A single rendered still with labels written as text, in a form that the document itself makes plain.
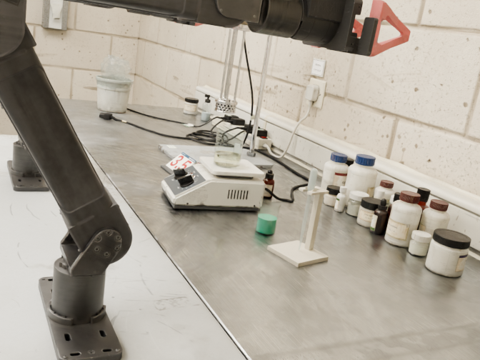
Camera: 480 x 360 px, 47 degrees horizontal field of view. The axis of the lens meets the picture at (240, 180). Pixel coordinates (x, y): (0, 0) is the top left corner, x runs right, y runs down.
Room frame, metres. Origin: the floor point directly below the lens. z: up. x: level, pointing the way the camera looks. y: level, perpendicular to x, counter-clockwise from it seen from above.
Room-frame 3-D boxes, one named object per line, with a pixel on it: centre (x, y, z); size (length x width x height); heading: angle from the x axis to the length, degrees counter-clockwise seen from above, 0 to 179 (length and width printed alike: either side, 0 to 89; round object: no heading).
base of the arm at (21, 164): (1.15, 0.46, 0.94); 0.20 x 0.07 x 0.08; 28
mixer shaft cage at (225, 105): (1.61, 0.08, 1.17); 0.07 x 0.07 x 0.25
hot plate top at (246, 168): (1.19, 0.02, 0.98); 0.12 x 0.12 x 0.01; 22
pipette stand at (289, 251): (0.94, -0.12, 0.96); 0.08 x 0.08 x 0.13; 42
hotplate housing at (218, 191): (1.18, 0.05, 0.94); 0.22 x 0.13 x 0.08; 112
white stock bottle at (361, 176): (1.32, -0.29, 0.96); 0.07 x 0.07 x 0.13
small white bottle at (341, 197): (1.26, -0.24, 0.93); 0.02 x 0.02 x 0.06
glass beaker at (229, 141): (1.17, 0.03, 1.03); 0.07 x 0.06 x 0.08; 5
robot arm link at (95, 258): (0.62, 0.17, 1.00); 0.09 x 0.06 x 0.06; 28
